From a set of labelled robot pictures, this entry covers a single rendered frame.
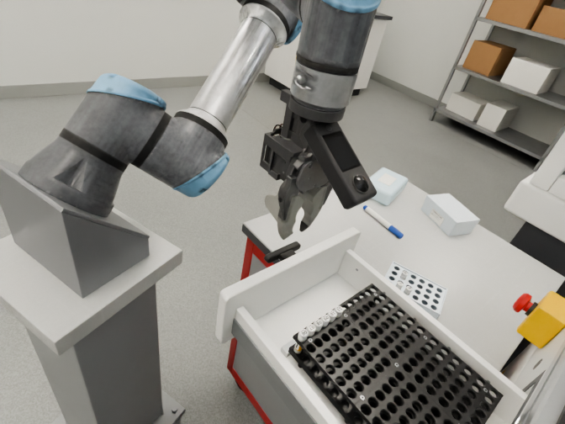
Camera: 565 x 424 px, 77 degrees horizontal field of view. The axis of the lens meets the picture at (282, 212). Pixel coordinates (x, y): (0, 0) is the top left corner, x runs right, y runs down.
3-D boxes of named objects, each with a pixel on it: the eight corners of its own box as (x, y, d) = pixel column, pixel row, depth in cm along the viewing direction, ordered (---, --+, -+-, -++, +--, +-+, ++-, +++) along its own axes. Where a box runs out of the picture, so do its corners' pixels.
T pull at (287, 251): (262, 260, 58) (263, 254, 57) (296, 245, 63) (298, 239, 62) (276, 274, 56) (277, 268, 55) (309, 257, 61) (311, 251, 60)
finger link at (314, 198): (296, 208, 61) (301, 163, 55) (319, 227, 58) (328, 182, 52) (282, 214, 60) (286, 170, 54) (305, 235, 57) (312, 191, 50)
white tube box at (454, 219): (419, 209, 107) (426, 194, 103) (441, 206, 110) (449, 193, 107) (448, 236, 97) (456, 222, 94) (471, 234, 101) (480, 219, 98)
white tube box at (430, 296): (375, 294, 76) (381, 283, 73) (387, 272, 82) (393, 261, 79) (432, 325, 71) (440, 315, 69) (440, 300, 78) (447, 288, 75)
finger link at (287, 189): (292, 210, 53) (310, 159, 49) (299, 217, 52) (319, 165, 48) (268, 216, 50) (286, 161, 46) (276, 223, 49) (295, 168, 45)
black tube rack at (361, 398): (284, 360, 52) (293, 335, 48) (360, 307, 62) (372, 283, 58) (411, 516, 40) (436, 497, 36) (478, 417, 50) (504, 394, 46)
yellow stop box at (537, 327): (510, 329, 64) (535, 304, 60) (525, 311, 68) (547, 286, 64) (540, 351, 61) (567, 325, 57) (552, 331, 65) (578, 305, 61)
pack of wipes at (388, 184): (387, 208, 104) (393, 195, 101) (358, 193, 107) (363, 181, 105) (404, 189, 114) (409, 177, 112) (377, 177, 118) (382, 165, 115)
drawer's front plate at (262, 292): (214, 336, 55) (219, 290, 48) (338, 267, 72) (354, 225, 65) (220, 346, 54) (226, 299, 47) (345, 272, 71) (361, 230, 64)
